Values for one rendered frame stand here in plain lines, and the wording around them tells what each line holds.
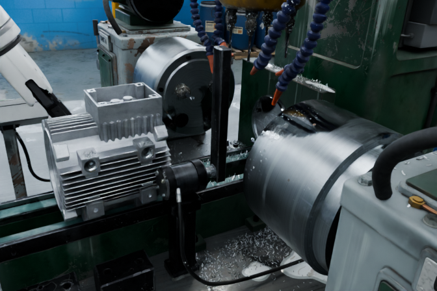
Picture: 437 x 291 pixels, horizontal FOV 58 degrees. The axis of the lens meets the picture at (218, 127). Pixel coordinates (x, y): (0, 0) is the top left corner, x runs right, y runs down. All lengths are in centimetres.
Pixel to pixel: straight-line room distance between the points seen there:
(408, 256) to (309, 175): 18
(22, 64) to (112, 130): 18
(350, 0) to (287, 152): 44
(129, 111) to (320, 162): 35
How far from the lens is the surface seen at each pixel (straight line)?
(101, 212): 75
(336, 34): 97
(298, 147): 61
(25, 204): 90
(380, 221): 46
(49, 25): 636
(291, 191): 59
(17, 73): 74
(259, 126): 101
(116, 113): 72
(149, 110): 74
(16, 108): 97
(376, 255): 49
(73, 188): 71
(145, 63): 111
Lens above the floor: 139
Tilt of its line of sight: 24 degrees down
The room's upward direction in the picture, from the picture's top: 2 degrees clockwise
